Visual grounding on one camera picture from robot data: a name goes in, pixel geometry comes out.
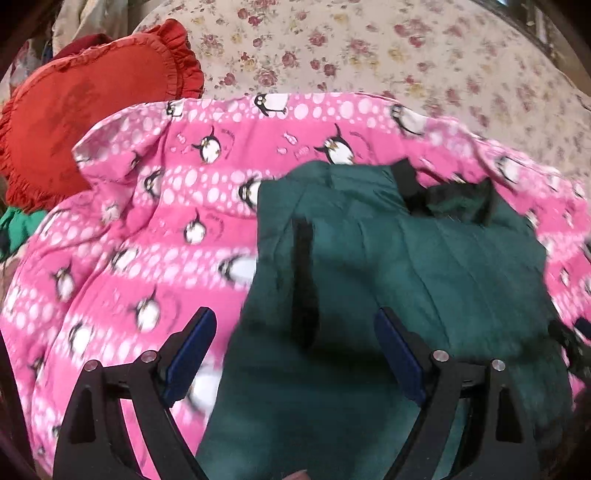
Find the green cloth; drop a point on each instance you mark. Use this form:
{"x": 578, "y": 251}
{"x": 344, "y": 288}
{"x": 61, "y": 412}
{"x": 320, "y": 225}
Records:
{"x": 11, "y": 228}

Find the dark red cloth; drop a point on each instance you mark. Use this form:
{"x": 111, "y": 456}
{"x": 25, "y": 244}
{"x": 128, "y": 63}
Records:
{"x": 85, "y": 46}

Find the pink penguin print blanket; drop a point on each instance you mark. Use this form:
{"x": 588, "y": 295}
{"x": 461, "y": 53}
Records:
{"x": 152, "y": 221}

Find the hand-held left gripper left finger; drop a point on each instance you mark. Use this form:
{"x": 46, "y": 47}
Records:
{"x": 189, "y": 350}

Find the floral bed sheet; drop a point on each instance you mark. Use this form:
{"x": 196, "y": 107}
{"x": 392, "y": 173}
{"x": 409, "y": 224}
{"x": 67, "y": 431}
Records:
{"x": 369, "y": 50}

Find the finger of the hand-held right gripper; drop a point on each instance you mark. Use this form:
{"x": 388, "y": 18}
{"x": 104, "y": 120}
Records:
{"x": 575, "y": 344}

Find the beige curtain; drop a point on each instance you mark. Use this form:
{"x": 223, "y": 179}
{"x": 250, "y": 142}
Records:
{"x": 87, "y": 16}

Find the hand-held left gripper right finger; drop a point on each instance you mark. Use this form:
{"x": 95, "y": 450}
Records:
{"x": 399, "y": 350}

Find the red ruffled pillow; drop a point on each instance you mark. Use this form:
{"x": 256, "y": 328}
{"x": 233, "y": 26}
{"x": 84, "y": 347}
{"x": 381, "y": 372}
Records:
{"x": 78, "y": 120}

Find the green quilted puffer jacket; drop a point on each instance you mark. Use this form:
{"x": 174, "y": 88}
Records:
{"x": 392, "y": 263}

